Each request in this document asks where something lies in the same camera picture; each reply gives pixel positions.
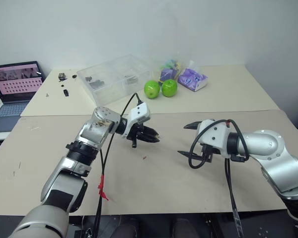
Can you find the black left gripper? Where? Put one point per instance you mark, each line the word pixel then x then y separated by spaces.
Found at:
pixel 134 134

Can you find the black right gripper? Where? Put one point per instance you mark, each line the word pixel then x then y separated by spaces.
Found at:
pixel 207 153

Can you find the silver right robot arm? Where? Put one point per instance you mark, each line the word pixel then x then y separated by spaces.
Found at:
pixel 273 151

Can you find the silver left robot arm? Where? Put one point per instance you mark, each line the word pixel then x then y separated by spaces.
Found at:
pixel 89 135

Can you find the green apple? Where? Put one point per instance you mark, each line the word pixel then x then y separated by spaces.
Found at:
pixel 169 87
pixel 151 89

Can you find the cream board mat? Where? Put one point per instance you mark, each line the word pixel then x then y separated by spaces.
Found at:
pixel 226 94

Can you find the purple tissue pack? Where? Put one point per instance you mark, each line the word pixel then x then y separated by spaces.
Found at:
pixel 192 79

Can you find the clear plastic compartment box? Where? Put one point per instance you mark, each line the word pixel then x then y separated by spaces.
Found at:
pixel 114 79

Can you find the clear bag with purple items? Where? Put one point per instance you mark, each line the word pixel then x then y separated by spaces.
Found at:
pixel 169 72

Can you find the black parts inside box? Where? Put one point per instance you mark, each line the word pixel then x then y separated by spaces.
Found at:
pixel 95 83

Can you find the small black clip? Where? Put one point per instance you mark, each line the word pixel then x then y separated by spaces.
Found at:
pixel 65 93

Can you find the small black metal part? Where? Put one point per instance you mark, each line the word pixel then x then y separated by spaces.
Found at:
pixel 62 76

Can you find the open laptop with pink screen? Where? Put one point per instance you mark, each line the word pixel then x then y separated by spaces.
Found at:
pixel 13 86

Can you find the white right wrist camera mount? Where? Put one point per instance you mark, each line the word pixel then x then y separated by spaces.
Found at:
pixel 214 135

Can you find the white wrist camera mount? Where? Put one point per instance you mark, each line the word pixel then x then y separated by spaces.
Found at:
pixel 214 135
pixel 139 112

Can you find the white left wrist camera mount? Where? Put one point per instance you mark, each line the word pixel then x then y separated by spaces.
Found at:
pixel 139 112

